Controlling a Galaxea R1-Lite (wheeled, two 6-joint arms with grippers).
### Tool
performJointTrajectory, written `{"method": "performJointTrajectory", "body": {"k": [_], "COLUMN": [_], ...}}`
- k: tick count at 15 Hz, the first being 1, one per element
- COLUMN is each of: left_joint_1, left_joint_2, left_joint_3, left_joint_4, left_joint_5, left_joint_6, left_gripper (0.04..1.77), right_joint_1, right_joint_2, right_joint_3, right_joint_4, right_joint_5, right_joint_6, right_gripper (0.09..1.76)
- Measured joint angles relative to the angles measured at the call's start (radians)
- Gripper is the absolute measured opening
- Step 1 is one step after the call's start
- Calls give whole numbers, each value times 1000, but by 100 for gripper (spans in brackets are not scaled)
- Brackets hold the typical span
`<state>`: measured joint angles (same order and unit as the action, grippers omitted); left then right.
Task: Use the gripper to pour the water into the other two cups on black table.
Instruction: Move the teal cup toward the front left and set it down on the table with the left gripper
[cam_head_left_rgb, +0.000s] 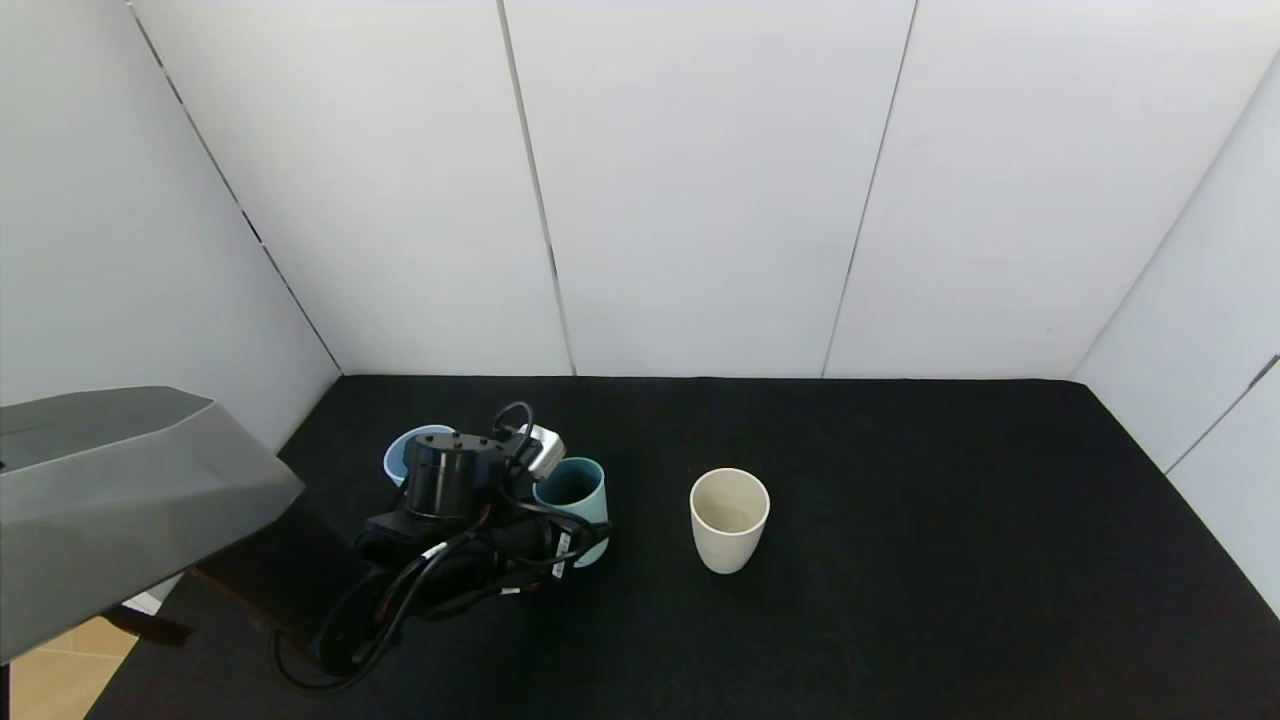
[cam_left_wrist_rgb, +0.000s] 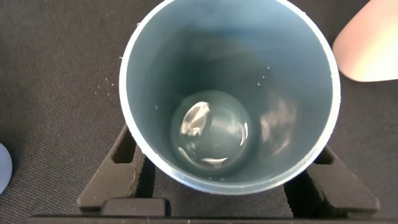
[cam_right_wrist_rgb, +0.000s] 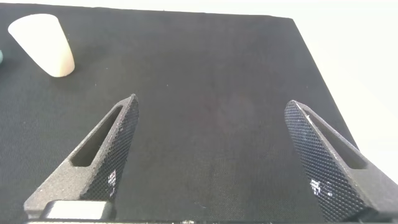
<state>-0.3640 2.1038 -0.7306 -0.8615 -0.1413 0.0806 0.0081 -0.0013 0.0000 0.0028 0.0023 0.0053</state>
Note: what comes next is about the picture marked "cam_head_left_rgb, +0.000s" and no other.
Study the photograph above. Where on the teal plastic cup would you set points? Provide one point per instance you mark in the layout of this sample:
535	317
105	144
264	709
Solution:
580	490

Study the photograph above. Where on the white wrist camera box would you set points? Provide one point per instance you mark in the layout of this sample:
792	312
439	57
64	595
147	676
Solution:
545	450

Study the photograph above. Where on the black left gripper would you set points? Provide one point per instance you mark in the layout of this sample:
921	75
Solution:
563	549

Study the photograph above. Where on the light blue plastic cup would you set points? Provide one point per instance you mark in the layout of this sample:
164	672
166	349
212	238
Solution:
405	455

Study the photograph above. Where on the black and grey left robot arm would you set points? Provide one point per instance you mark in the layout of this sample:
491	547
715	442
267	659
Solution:
150	500

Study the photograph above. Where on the cream plastic cup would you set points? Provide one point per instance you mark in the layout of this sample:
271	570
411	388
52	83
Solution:
728	530

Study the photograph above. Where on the white wall skirting strip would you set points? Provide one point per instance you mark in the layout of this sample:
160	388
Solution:
145	603

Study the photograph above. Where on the black fabric table cover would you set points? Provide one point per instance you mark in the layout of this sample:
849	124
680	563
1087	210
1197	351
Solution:
950	580

